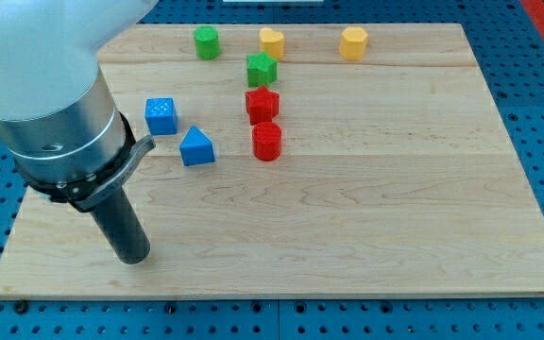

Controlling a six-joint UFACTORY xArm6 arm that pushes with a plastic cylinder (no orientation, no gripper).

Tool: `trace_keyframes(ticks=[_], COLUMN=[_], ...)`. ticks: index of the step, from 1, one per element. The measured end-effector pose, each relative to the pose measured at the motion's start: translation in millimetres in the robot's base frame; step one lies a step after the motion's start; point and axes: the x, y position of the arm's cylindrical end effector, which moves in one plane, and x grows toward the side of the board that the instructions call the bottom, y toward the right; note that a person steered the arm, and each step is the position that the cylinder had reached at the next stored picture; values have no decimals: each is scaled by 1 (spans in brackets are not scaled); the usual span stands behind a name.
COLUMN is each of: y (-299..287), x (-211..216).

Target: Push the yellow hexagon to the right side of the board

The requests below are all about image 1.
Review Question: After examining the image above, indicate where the yellow hexagon block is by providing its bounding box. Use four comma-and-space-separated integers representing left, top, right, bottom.
338, 26, 369, 60

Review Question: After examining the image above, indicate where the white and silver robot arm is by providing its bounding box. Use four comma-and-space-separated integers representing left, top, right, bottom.
0, 0, 157, 183

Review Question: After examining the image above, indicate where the wooden board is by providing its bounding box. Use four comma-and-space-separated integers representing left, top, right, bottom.
0, 24, 544, 300

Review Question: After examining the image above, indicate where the red cylinder block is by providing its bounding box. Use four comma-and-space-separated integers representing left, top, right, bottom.
252, 122, 282, 162

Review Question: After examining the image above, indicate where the red star block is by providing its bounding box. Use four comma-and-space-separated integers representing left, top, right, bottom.
245, 86, 281, 126

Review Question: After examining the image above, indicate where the blue triangle block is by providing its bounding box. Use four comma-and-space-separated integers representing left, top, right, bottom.
179, 126, 215, 166

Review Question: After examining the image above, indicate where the green star block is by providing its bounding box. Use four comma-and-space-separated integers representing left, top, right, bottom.
246, 51, 278, 87

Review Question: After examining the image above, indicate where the blue cube block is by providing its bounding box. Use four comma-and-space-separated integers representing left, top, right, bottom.
144, 97, 179, 135

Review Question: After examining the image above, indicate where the yellow heart block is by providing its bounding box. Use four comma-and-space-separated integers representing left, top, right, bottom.
259, 27, 285, 60

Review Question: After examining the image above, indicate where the green cylinder block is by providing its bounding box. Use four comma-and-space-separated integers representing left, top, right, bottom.
193, 25, 221, 60

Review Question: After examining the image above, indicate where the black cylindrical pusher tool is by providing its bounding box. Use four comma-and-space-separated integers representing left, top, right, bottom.
90, 189, 150, 264

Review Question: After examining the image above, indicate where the black and grey tool clamp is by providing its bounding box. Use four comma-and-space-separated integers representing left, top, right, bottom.
16, 112, 155, 213

